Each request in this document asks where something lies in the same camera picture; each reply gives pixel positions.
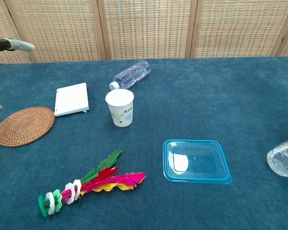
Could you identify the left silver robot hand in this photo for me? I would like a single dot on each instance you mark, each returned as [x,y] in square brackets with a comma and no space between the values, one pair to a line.
[19,45]

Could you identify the white paper cup floral print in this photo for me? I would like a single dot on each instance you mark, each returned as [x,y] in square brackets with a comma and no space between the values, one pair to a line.
[121,110]

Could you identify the round woven rattan coaster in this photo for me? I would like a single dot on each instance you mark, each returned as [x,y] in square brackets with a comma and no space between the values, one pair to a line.
[24,127]

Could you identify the white flat plastic box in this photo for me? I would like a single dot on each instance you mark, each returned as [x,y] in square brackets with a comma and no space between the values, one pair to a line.
[72,99]

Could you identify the clear water bottle white cap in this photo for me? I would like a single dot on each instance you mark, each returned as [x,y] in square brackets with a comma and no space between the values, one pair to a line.
[133,74]

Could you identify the colourful feather shuttlecock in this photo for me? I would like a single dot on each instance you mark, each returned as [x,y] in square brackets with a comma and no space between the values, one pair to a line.
[103,180]

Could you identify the blue clear plastic lid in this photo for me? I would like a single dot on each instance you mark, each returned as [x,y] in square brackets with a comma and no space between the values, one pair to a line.
[196,163]

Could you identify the large crumpled clear plastic bottle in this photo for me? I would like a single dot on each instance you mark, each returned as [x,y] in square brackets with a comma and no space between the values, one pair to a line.
[284,158]

